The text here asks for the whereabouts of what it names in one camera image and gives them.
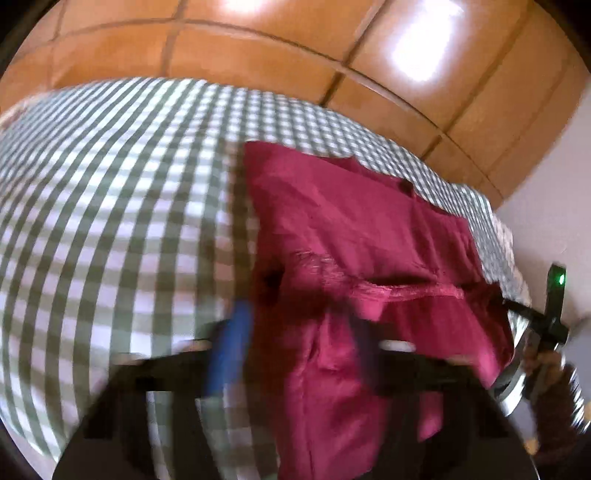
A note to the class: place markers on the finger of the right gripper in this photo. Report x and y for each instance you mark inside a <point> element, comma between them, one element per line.
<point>535,318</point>

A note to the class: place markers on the person's right hand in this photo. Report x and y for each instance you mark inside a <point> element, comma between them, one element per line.
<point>563,432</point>

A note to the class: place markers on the wooden wardrobe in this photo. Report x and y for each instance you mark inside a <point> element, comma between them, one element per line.
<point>479,90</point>

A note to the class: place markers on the green white checkered bedsheet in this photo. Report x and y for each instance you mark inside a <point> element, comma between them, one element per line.
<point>126,229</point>

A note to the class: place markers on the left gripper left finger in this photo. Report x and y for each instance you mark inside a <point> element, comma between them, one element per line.
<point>147,417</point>

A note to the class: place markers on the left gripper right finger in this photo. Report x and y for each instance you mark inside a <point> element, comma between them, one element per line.
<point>441,422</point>

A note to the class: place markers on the red cloth garment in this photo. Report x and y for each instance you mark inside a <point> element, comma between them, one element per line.
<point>337,239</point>

